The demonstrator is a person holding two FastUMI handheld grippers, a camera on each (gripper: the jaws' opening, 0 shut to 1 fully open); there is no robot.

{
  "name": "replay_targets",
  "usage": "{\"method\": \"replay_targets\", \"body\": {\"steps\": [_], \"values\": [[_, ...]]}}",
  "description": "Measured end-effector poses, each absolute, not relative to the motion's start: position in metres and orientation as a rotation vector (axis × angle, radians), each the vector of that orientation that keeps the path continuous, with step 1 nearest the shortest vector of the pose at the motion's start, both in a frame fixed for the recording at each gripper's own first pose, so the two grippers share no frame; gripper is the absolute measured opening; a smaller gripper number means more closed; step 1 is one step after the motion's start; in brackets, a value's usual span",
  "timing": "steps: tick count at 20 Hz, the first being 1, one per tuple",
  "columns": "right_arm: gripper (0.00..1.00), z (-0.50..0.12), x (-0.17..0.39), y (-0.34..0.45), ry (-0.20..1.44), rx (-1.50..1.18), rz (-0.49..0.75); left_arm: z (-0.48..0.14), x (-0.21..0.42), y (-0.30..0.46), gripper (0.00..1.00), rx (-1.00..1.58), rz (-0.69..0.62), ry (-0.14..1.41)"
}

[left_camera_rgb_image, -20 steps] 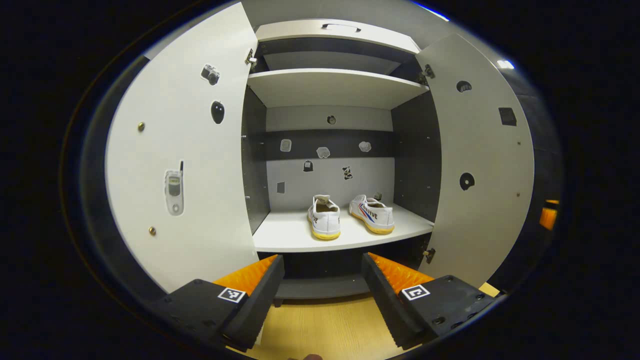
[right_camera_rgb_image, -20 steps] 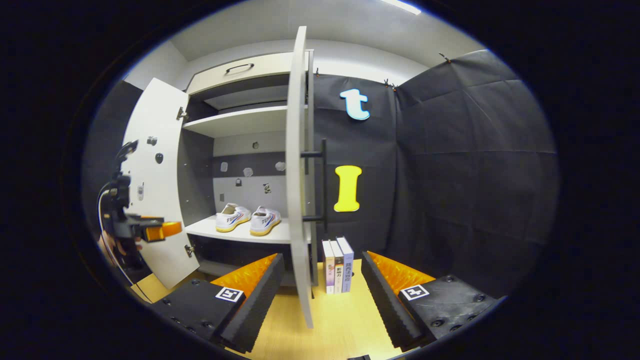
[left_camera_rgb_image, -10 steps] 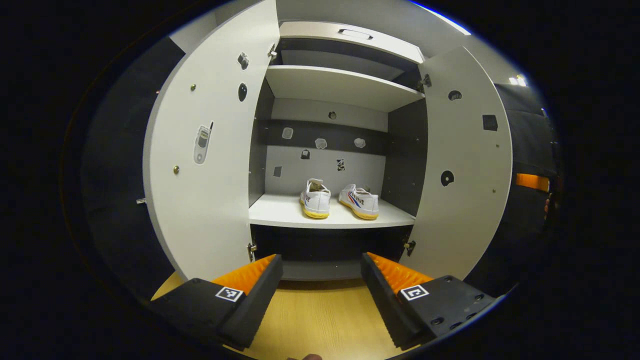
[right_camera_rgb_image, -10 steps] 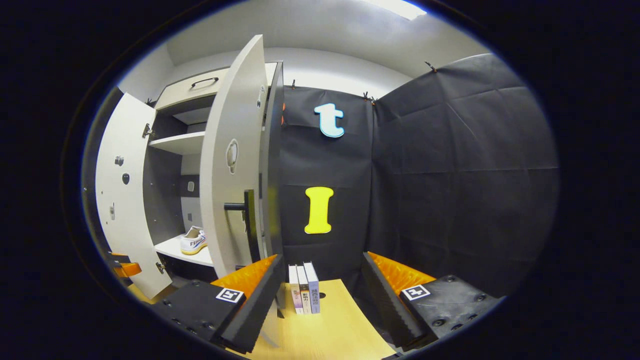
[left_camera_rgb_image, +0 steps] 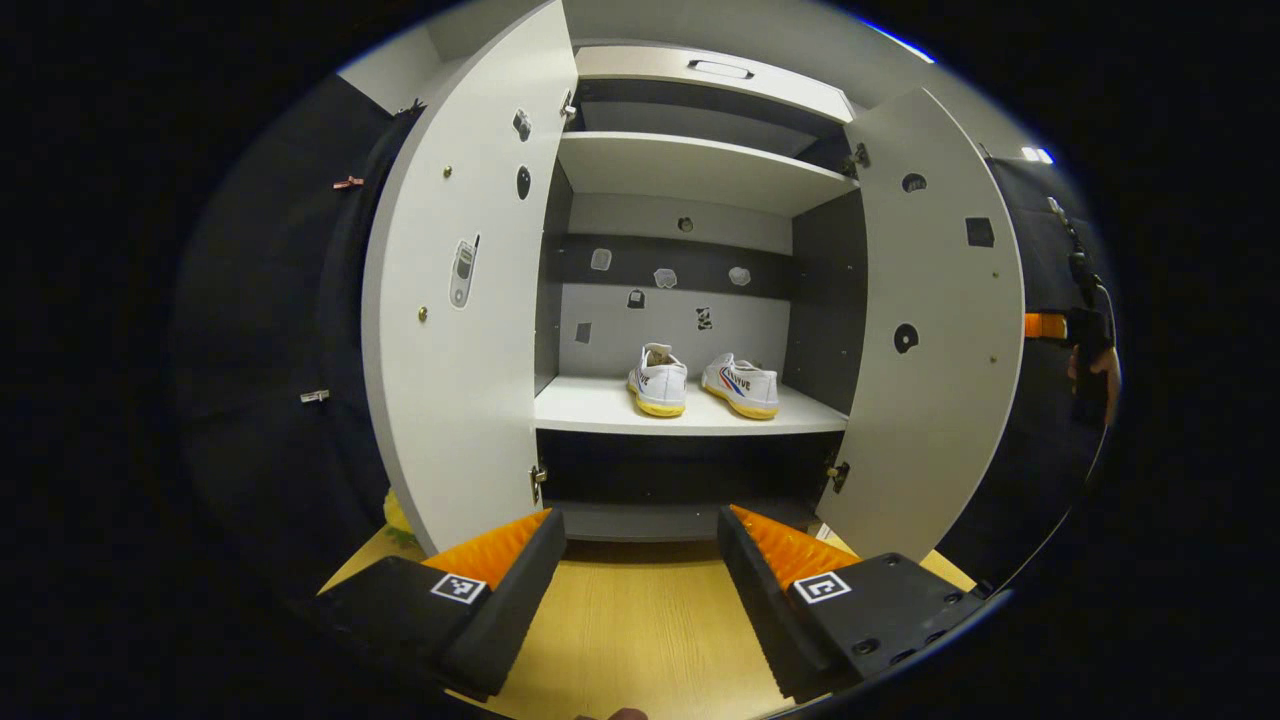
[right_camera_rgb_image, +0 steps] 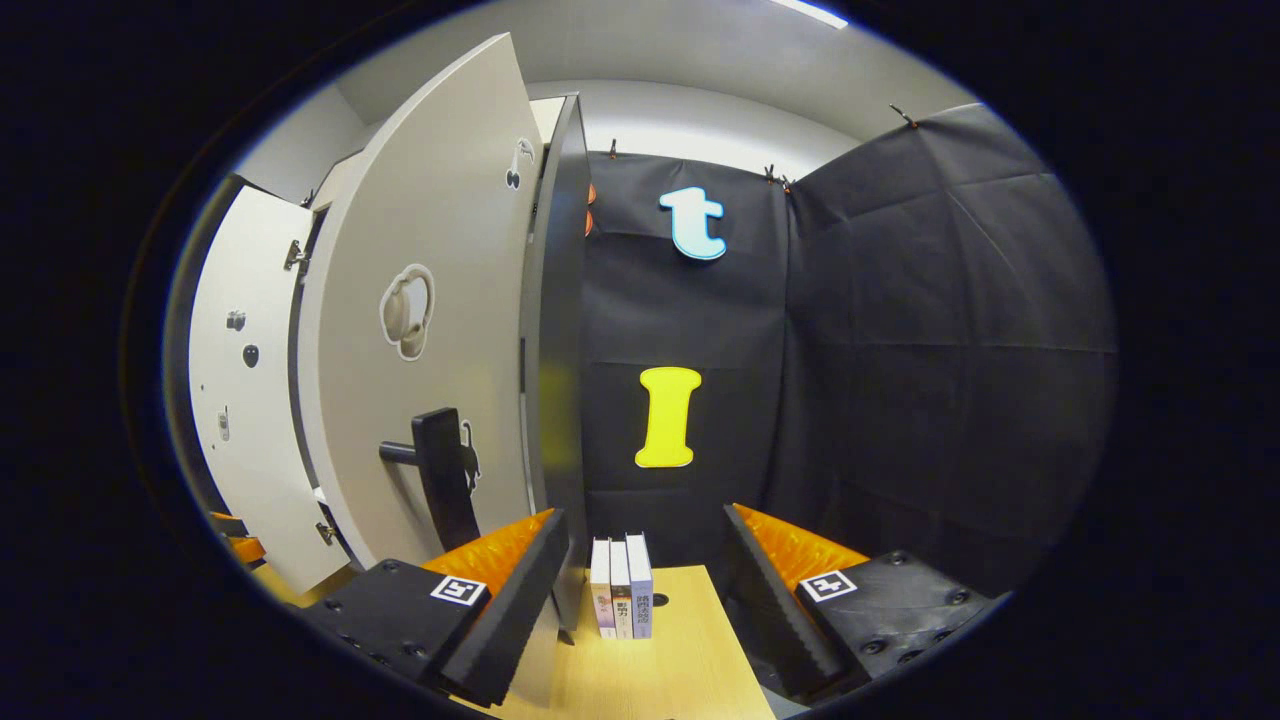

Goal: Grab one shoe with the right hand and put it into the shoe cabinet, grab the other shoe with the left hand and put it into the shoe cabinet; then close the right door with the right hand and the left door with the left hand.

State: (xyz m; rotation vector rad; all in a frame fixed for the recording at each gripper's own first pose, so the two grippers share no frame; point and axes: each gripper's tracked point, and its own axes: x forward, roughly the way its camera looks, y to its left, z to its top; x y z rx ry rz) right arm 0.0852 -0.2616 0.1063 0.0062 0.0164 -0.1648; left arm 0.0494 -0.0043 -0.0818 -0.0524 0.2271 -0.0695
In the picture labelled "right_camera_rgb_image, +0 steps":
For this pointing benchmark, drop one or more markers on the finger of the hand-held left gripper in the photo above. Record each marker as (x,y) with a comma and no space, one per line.
(230,527)
(248,551)

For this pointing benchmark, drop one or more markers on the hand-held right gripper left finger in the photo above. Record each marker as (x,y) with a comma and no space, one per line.
(515,610)

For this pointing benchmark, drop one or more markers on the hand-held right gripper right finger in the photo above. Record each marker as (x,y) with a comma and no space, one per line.
(765,605)

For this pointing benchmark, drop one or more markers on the white cabinet door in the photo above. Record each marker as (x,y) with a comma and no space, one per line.
(430,200)
(240,420)

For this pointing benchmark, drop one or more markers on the white shoe cabinet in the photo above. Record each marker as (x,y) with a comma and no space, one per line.
(560,300)

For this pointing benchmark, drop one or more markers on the white pink book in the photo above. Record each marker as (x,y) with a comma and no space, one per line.
(600,590)

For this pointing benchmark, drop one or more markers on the white brown book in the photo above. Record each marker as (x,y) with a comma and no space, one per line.
(621,595)

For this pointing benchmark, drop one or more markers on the white blue book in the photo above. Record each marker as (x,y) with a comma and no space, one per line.
(641,590)

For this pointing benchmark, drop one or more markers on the black backdrop cloth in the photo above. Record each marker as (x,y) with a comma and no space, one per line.
(900,350)

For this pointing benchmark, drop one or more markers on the ceiling light panel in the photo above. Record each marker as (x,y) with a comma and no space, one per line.
(810,12)

